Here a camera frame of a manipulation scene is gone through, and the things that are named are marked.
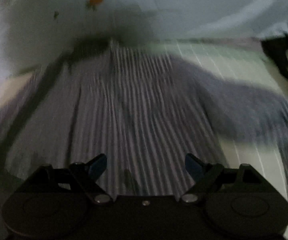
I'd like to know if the blue plaid shirt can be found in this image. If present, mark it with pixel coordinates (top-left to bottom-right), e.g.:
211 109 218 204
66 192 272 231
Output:
0 39 288 230

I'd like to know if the green grid mat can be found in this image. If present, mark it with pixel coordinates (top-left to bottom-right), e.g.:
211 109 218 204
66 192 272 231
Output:
156 39 288 240

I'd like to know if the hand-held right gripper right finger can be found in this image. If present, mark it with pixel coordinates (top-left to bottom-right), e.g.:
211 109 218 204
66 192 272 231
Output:
180 153 272 203

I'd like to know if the carrot print bed sheet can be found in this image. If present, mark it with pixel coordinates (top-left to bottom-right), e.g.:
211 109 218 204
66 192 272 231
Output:
0 0 288 98

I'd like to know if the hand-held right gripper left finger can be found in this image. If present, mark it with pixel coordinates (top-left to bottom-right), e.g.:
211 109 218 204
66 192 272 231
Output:
17 153 114 207

